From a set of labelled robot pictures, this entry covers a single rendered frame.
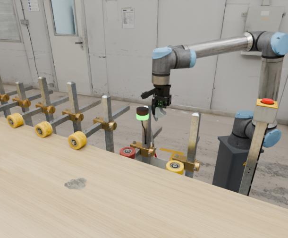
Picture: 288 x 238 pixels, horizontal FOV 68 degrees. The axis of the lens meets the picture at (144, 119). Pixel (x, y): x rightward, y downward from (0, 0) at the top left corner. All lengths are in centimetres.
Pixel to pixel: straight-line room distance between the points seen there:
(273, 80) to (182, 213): 98
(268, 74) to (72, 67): 392
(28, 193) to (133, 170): 42
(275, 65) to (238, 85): 231
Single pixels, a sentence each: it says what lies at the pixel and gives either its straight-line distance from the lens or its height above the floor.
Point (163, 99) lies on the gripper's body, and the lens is 107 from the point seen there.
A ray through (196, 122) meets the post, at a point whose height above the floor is 109.
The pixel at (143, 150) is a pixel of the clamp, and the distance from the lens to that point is 117.
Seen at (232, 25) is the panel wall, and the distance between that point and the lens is 361.
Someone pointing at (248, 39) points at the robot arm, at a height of 140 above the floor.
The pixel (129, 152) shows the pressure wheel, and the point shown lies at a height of 90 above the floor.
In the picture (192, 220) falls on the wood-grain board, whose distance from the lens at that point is 80.
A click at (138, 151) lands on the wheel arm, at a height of 86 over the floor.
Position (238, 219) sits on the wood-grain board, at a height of 90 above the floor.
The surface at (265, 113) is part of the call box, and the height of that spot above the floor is 119.
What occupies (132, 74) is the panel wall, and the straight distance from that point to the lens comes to 407.
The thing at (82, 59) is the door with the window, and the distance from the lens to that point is 456.
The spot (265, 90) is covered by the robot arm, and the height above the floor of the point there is 111.
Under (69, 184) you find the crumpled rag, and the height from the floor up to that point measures 91.
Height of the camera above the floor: 151
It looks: 25 degrees down
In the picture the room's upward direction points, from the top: straight up
